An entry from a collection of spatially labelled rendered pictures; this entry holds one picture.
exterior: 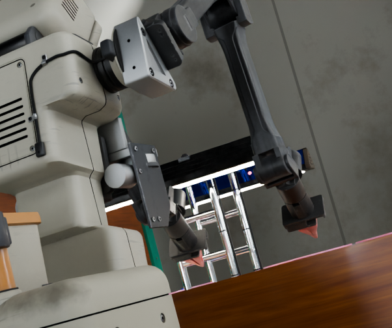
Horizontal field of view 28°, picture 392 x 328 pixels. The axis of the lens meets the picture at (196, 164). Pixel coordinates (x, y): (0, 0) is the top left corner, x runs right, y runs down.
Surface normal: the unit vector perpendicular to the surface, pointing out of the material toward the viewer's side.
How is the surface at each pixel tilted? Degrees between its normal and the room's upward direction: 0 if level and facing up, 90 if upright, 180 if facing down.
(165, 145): 90
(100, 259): 82
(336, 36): 90
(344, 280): 90
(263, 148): 88
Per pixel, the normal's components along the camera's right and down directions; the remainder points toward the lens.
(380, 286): -0.33, -0.06
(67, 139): 0.88, -0.30
